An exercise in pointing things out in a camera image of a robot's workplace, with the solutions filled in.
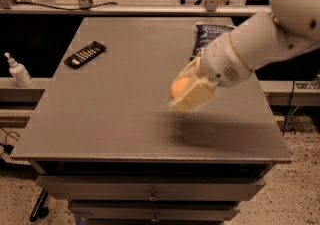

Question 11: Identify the white pump bottle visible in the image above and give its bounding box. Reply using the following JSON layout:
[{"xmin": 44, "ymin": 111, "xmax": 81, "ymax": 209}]
[{"xmin": 4, "ymin": 52, "xmax": 33, "ymax": 87}]

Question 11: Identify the black remote control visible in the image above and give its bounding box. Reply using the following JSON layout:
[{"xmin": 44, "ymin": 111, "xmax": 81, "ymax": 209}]
[{"xmin": 64, "ymin": 41, "xmax": 107, "ymax": 69}]

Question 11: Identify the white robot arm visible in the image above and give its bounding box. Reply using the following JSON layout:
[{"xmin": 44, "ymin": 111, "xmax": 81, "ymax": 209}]
[{"xmin": 170, "ymin": 0, "xmax": 320, "ymax": 112}]

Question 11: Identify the grey drawer cabinet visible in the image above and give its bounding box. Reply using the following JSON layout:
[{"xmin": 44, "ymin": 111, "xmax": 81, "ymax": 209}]
[{"xmin": 12, "ymin": 17, "xmax": 291, "ymax": 225}]

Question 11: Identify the upper grey drawer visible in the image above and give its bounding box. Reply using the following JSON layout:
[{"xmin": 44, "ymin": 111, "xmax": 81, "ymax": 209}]
[{"xmin": 37, "ymin": 176, "xmax": 265, "ymax": 202}]

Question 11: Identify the lower grey drawer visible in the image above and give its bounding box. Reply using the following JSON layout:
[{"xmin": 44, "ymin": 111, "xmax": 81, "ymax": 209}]
[{"xmin": 69, "ymin": 201, "xmax": 239, "ymax": 222}]

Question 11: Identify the grey metal shelf rail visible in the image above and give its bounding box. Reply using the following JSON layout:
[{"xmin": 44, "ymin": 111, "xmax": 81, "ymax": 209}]
[{"xmin": 0, "ymin": 4, "xmax": 271, "ymax": 17}]

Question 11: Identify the grey drawer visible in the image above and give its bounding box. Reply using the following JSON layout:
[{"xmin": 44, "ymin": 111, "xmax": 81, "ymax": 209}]
[
  {"xmin": 37, "ymin": 176, "xmax": 265, "ymax": 202},
  {"xmin": 69, "ymin": 201, "xmax": 239, "ymax": 222}
]

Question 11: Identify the black table leg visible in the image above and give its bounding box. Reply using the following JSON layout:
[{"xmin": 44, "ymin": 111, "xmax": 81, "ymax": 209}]
[{"xmin": 29, "ymin": 190, "xmax": 49, "ymax": 222}]

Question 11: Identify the orange fruit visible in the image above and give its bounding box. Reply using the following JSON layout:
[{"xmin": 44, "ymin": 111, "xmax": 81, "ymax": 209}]
[{"xmin": 171, "ymin": 77, "xmax": 190, "ymax": 99}]

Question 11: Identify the black cable on shelf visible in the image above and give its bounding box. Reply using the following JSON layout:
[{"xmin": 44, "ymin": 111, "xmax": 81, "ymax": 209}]
[{"xmin": 9, "ymin": 0, "xmax": 118, "ymax": 11}]

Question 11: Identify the black cable on floor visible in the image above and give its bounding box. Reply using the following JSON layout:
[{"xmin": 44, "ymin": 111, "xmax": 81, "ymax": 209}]
[{"xmin": 0, "ymin": 127, "xmax": 21, "ymax": 157}]

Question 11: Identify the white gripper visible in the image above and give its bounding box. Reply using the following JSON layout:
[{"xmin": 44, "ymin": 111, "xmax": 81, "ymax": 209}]
[{"xmin": 170, "ymin": 33, "xmax": 253, "ymax": 112}]

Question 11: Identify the blue Kettle chips bag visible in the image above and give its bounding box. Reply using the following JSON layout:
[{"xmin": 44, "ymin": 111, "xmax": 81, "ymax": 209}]
[{"xmin": 190, "ymin": 23, "xmax": 234, "ymax": 59}]

